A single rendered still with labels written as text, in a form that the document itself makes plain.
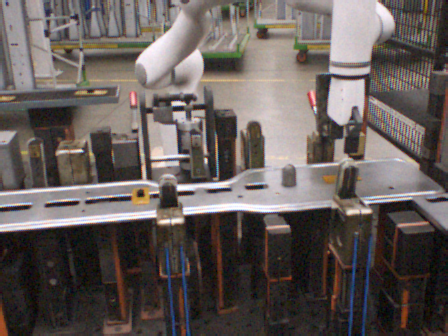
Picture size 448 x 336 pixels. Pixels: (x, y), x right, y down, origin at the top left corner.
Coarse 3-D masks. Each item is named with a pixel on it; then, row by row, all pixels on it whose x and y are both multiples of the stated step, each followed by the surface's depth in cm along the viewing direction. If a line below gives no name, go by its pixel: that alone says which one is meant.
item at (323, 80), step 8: (328, 72) 128; (320, 80) 126; (328, 80) 124; (320, 88) 127; (328, 88) 128; (320, 96) 127; (328, 96) 128; (320, 104) 128; (320, 112) 128; (320, 120) 129; (328, 120) 130; (320, 128) 129; (328, 128) 130; (320, 136) 130; (328, 136) 131
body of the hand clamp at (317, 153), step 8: (312, 144) 132; (320, 144) 133; (328, 144) 132; (312, 152) 132; (320, 152) 132; (328, 152) 132; (312, 160) 133; (320, 160) 132; (328, 160) 133; (328, 240) 143; (328, 256) 144
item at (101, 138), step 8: (96, 128) 130; (104, 128) 130; (96, 136) 128; (104, 136) 128; (96, 144) 129; (104, 144) 129; (96, 152) 130; (104, 152) 130; (96, 160) 131; (104, 160) 131; (112, 160) 134; (96, 168) 132; (104, 168) 132; (112, 168) 133; (104, 176) 133; (112, 176) 133; (120, 224) 141
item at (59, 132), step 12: (36, 108) 134; (48, 108) 134; (60, 108) 135; (36, 120) 135; (48, 120) 135; (60, 120) 136; (72, 120) 142; (36, 132) 137; (48, 132) 137; (60, 132) 137; (72, 132) 142; (48, 144) 138; (48, 156) 139; (48, 168) 141
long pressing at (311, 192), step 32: (384, 160) 130; (0, 192) 119; (32, 192) 119; (64, 192) 118; (96, 192) 118; (128, 192) 117; (256, 192) 115; (288, 192) 115; (320, 192) 114; (384, 192) 113; (416, 192) 112; (0, 224) 105; (32, 224) 105; (64, 224) 105; (96, 224) 106
